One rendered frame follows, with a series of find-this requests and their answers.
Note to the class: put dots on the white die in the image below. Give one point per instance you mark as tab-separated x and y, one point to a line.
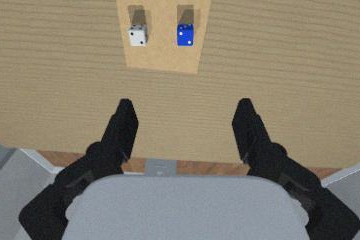
138	35

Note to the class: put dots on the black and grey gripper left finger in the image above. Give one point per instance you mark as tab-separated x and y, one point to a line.
44	217

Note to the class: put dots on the blue die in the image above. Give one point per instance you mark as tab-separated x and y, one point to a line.
185	34

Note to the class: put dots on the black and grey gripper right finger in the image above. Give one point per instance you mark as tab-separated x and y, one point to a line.
329	217

